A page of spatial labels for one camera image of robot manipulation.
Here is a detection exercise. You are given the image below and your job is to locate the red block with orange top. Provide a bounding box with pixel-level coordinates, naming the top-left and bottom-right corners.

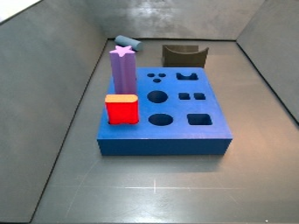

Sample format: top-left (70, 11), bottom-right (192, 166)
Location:
top-left (105, 94), bottom-right (138, 125)

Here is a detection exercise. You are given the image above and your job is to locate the blue shape sorter block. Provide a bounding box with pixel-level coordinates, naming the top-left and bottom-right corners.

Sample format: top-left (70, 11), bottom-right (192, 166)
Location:
top-left (97, 67), bottom-right (232, 156)

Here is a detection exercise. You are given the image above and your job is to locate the light blue oval cylinder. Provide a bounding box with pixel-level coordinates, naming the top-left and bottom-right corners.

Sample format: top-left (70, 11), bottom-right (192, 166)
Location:
top-left (114, 35), bottom-right (142, 51)

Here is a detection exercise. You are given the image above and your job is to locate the dark curved cradle fixture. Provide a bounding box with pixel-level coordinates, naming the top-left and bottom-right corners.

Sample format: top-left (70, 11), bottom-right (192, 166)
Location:
top-left (163, 45), bottom-right (209, 67)

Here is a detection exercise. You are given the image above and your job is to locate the purple star prism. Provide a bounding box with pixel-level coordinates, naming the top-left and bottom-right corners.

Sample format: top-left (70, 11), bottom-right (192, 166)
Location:
top-left (109, 45), bottom-right (136, 95)

